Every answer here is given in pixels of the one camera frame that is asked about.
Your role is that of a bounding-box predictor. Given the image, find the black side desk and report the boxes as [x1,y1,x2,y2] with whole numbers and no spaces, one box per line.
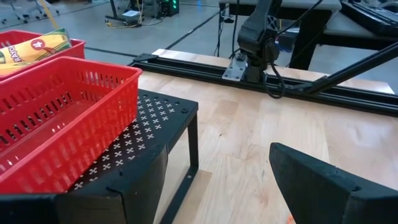
[217,0,398,72]

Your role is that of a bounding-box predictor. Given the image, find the yellow floor cable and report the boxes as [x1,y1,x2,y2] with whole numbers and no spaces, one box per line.
[39,0,60,30]

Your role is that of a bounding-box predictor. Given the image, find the red plastic mesh basket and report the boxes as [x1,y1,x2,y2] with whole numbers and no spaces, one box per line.
[0,29,86,82]
[0,56,143,194]

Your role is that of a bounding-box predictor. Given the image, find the black floor stand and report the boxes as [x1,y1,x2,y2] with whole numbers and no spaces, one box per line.
[104,0,150,29]

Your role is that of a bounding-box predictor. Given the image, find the black perforated metal riser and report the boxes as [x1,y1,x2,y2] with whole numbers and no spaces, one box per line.
[67,89,200,224]

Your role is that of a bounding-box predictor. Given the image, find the black aluminium extrusion frame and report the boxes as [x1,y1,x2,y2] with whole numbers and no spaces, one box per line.
[129,40,398,118]

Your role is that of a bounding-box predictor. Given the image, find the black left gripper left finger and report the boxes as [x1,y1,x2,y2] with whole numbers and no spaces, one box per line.
[0,143,169,224]

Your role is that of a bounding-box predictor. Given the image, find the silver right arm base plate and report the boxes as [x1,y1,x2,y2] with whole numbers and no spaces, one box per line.
[222,52,249,82]

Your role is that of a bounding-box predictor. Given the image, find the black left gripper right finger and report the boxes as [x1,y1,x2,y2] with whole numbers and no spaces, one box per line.
[269,142,398,224]

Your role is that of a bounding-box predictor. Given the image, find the black computer green lights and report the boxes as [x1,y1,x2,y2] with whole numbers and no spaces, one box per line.
[157,0,180,18]

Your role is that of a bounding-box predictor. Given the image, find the yellow crayon box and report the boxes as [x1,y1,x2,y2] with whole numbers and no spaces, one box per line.
[0,27,73,68]
[0,60,35,76]

